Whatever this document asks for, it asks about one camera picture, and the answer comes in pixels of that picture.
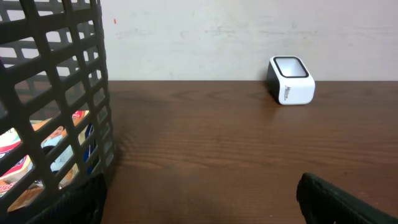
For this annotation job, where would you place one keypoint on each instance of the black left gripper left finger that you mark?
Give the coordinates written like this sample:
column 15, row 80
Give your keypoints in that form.
column 84, row 204

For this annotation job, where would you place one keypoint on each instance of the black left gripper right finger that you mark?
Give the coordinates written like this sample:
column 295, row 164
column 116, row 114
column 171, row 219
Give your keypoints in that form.
column 322, row 202

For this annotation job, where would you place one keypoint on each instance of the large snack bag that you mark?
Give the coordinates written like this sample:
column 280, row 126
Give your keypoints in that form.
column 11, row 139

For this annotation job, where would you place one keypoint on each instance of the grey plastic shopping basket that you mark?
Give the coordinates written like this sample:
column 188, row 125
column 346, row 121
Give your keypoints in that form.
column 53, row 63

